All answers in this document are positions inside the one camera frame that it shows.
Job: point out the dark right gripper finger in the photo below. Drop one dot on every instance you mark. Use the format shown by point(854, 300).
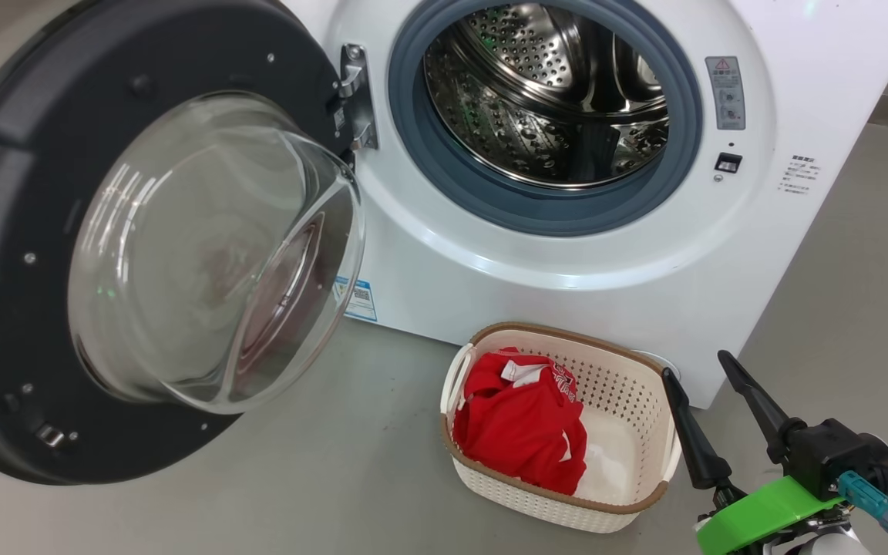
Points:
point(760, 405)
point(694, 439)

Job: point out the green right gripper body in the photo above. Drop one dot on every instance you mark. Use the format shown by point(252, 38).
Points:
point(760, 516)

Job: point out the red basketball jersey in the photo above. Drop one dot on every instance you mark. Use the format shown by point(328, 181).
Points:
point(521, 424)

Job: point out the black round washer door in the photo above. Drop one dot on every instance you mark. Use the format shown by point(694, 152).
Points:
point(28, 116)

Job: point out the cream perforated laundry basket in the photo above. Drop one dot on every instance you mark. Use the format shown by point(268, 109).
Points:
point(621, 385)

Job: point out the white front-load washing machine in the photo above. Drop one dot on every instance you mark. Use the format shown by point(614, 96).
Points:
point(567, 301)

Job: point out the black door latch socket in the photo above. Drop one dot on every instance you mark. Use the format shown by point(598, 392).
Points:
point(728, 163)

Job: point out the grey rubber door gasket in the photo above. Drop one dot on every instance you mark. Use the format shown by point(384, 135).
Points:
point(490, 204)

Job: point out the metal door hinge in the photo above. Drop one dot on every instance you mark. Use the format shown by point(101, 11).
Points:
point(355, 100)

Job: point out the printed text label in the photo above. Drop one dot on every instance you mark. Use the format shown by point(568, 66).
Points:
point(801, 175)

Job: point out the grey warning sticker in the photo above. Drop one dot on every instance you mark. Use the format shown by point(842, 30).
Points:
point(725, 92)

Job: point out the blue energy label sticker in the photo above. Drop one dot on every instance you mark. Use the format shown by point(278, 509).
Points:
point(359, 302)

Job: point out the steel washer drum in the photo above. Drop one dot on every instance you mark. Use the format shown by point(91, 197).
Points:
point(536, 92)

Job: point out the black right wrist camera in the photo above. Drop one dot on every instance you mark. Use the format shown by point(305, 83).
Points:
point(837, 455)

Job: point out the teal right camera connector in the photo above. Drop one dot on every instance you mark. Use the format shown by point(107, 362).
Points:
point(868, 497)

